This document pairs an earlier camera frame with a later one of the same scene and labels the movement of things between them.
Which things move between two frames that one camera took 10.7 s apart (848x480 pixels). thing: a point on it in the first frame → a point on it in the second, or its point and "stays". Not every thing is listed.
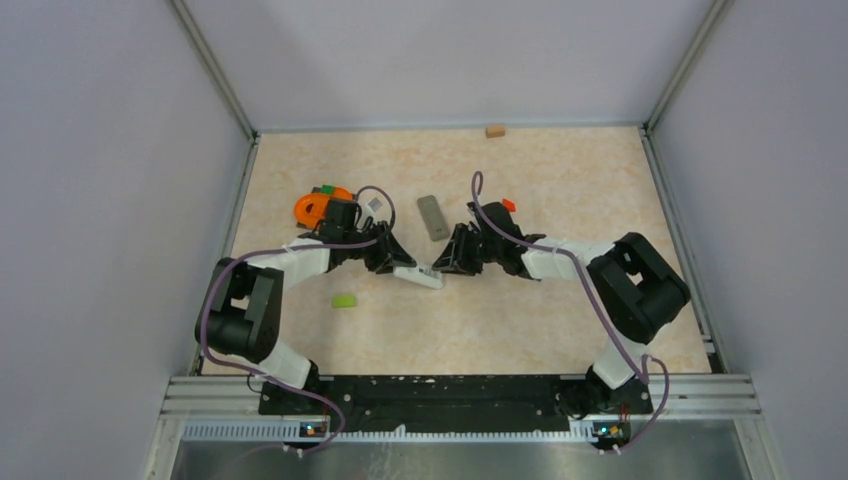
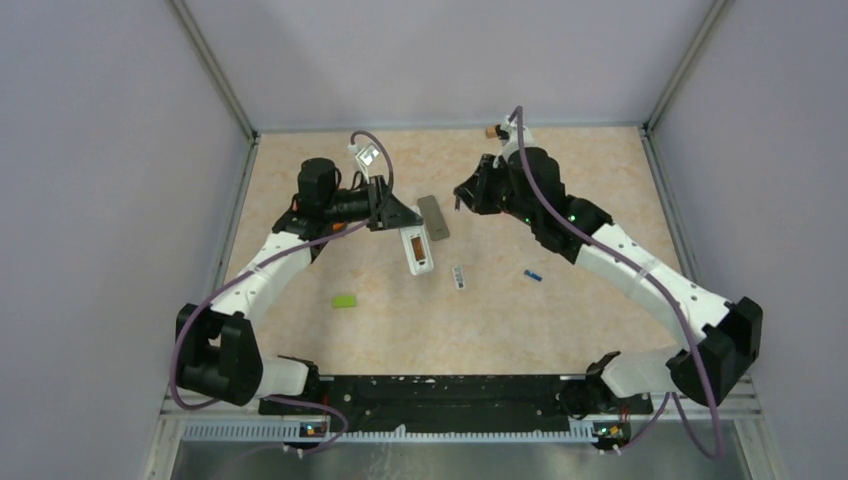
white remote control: [432, 218] stays
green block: [342, 301] stays
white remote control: [422, 274] → [416, 244]
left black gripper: [388, 253] → [385, 210]
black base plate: [457, 403] stays
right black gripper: [455, 257] → [474, 191]
